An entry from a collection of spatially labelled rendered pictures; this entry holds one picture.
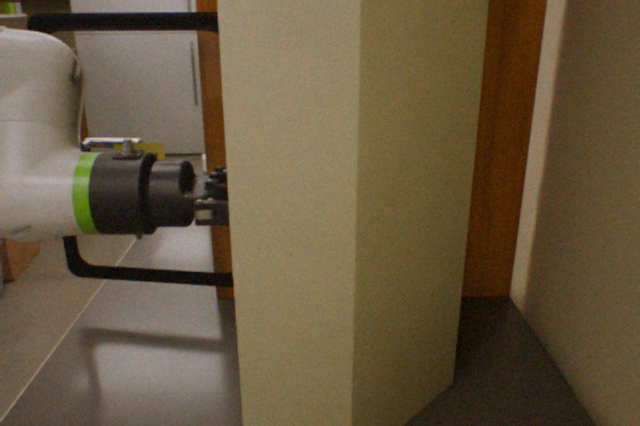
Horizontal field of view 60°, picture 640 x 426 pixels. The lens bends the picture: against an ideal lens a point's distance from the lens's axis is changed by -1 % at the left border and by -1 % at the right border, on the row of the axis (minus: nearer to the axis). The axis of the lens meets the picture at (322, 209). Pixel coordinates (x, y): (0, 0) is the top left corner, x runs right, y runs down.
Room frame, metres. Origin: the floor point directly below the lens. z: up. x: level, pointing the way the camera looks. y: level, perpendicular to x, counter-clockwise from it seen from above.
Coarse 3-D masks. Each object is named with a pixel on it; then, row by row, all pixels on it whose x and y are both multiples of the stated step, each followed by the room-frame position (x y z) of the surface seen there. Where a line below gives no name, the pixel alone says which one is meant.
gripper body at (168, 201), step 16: (160, 160) 0.60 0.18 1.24; (176, 160) 0.60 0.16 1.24; (160, 176) 0.57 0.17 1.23; (176, 176) 0.57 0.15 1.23; (192, 176) 0.61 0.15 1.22; (208, 176) 0.63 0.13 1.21; (160, 192) 0.56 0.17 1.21; (176, 192) 0.56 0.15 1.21; (192, 192) 0.57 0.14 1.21; (208, 192) 0.57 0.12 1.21; (224, 192) 0.57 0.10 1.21; (160, 208) 0.56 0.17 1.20; (176, 208) 0.56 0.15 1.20; (192, 208) 0.56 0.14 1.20; (160, 224) 0.57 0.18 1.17; (176, 224) 0.57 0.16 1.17
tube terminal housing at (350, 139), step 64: (256, 0) 0.46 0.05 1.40; (320, 0) 0.46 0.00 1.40; (384, 0) 0.48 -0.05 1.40; (448, 0) 0.55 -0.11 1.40; (256, 64) 0.46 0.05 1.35; (320, 64) 0.46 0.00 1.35; (384, 64) 0.48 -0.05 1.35; (448, 64) 0.55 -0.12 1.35; (256, 128) 0.46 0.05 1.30; (320, 128) 0.46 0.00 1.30; (384, 128) 0.48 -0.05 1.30; (448, 128) 0.56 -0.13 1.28; (256, 192) 0.46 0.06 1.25; (320, 192) 0.46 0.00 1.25; (384, 192) 0.49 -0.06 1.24; (448, 192) 0.57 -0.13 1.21; (256, 256) 0.46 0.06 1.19; (320, 256) 0.46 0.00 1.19; (384, 256) 0.49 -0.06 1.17; (448, 256) 0.57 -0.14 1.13; (256, 320) 0.46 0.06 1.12; (320, 320) 0.46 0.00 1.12; (384, 320) 0.49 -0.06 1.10; (448, 320) 0.58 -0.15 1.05; (256, 384) 0.46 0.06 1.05; (320, 384) 0.46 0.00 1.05; (384, 384) 0.50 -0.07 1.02; (448, 384) 0.59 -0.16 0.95
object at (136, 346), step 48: (144, 288) 0.86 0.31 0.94; (192, 288) 0.86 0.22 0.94; (96, 336) 0.71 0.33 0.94; (144, 336) 0.71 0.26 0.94; (192, 336) 0.71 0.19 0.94; (480, 336) 0.71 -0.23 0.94; (528, 336) 0.71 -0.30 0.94; (48, 384) 0.60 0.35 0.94; (96, 384) 0.60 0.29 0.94; (144, 384) 0.60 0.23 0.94; (192, 384) 0.60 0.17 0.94; (480, 384) 0.60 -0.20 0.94; (528, 384) 0.60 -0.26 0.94
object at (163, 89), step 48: (96, 48) 0.79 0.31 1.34; (144, 48) 0.78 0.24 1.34; (192, 48) 0.77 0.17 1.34; (96, 96) 0.79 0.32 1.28; (144, 96) 0.78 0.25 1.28; (192, 96) 0.77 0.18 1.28; (96, 144) 0.79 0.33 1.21; (144, 144) 0.78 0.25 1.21; (192, 144) 0.78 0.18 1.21; (96, 240) 0.80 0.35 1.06; (144, 240) 0.79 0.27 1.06; (192, 240) 0.78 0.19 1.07
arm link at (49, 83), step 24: (0, 48) 0.60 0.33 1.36; (24, 48) 0.61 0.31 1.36; (48, 48) 0.63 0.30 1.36; (0, 72) 0.59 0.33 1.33; (24, 72) 0.60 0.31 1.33; (48, 72) 0.61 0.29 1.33; (72, 72) 0.64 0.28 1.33; (0, 96) 0.59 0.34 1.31; (24, 96) 0.59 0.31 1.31; (48, 96) 0.60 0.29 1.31; (72, 96) 0.63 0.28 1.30; (0, 120) 0.58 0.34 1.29; (24, 120) 0.58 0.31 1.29; (48, 120) 0.59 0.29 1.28; (72, 120) 0.62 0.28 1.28
